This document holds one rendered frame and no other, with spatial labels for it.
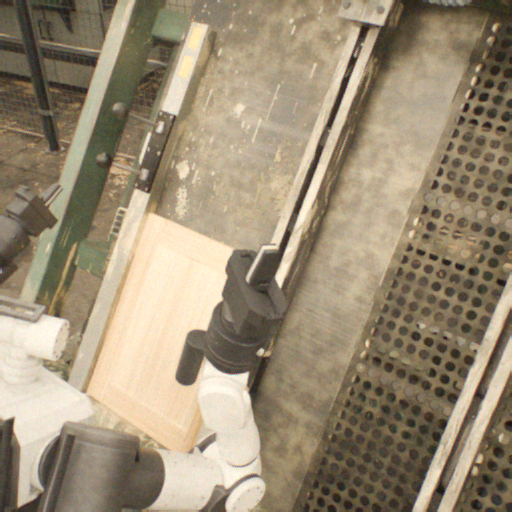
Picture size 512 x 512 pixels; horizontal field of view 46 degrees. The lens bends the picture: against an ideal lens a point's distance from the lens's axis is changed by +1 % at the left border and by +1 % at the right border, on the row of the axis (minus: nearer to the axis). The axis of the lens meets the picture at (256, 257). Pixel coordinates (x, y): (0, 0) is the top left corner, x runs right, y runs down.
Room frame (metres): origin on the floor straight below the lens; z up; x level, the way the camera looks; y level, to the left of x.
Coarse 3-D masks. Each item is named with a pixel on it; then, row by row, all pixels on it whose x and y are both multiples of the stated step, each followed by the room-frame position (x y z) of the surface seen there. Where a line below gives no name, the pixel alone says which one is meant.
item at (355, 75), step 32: (352, 0) 1.24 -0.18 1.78; (384, 0) 1.21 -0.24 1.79; (352, 32) 1.24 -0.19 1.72; (384, 32) 1.23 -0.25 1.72; (352, 64) 1.22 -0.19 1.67; (352, 96) 1.15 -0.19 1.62; (320, 128) 1.14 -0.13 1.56; (352, 128) 1.16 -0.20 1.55; (320, 160) 1.09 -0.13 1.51; (320, 192) 1.07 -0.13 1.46; (288, 224) 1.04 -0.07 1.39; (288, 256) 0.99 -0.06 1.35; (288, 288) 0.98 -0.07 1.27; (256, 384) 0.89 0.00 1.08
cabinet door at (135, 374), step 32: (160, 224) 1.23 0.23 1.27; (160, 256) 1.18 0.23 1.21; (192, 256) 1.14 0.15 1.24; (224, 256) 1.10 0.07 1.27; (128, 288) 1.16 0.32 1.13; (160, 288) 1.12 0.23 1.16; (192, 288) 1.09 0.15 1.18; (128, 320) 1.10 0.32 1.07; (160, 320) 1.07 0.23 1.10; (192, 320) 1.04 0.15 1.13; (128, 352) 1.05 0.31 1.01; (160, 352) 1.02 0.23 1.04; (96, 384) 1.03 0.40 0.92; (128, 384) 1.00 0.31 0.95; (160, 384) 0.97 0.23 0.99; (192, 384) 0.94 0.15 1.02; (128, 416) 0.95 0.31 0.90; (160, 416) 0.92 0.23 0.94; (192, 416) 0.89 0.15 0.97
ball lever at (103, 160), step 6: (102, 156) 1.26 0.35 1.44; (108, 156) 1.26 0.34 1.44; (96, 162) 1.25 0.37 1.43; (102, 162) 1.25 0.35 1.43; (108, 162) 1.25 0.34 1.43; (114, 162) 1.27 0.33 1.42; (126, 168) 1.28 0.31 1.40; (132, 168) 1.28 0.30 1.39; (138, 174) 1.28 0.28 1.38; (144, 174) 1.28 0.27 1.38
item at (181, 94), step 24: (192, 24) 1.49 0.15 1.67; (192, 72) 1.41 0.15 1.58; (168, 96) 1.40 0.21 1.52; (192, 96) 1.41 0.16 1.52; (168, 144) 1.33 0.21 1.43; (168, 168) 1.32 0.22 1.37; (144, 192) 1.28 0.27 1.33; (144, 216) 1.25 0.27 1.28; (120, 240) 1.23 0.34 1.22; (120, 264) 1.19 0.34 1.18; (120, 288) 1.16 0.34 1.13; (96, 312) 1.13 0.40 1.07; (96, 336) 1.09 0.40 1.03; (96, 360) 1.07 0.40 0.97; (72, 384) 1.04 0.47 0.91
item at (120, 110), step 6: (114, 108) 1.31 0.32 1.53; (120, 108) 1.31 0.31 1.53; (126, 108) 1.32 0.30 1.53; (114, 114) 1.31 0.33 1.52; (120, 114) 1.30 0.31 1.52; (126, 114) 1.31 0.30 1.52; (132, 114) 1.33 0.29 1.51; (138, 120) 1.33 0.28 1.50; (144, 120) 1.33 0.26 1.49; (156, 126) 1.34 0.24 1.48; (162, 126) 1.34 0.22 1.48; (162, 132) 1.34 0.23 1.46
